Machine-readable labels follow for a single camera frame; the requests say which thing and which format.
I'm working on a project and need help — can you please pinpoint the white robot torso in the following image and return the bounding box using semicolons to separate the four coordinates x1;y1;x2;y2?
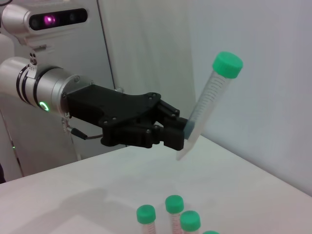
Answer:
0;31;16;60

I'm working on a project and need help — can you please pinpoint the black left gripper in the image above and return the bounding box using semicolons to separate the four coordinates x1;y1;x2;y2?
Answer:
65;84;190;150

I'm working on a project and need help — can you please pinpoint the left gripper cable with plugs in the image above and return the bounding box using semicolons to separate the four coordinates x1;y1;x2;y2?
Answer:
61;116;104;141

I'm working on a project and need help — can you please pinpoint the silver robot head camera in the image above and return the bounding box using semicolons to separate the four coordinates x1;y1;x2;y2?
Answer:
0;3;89;53

